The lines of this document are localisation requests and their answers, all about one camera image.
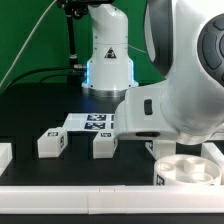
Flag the white front fence bar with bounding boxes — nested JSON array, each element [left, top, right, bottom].
[[0, 186, 224, 214]]

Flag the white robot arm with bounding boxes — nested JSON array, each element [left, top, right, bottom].
[[83, 0, 224, 145]]

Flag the white right fence bar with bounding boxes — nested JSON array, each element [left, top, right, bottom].
[[201, 143, 224, 185]]

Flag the white left fence bar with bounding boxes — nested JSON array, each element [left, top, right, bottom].
[[0, 143, 12, 176]]

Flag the white fence bar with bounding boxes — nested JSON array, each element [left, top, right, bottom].
[[0, 186, 224, 214], [201, 143, 224, 185], [0, 143, 12, 176]]

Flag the black cable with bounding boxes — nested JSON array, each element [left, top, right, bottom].
[[0, 65, 88, 96]]

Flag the white marker base plate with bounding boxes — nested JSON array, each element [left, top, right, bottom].
[[63, 113, 114, 132]]

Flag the white cable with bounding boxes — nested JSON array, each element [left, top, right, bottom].
[[0, 0, 58, 88]]

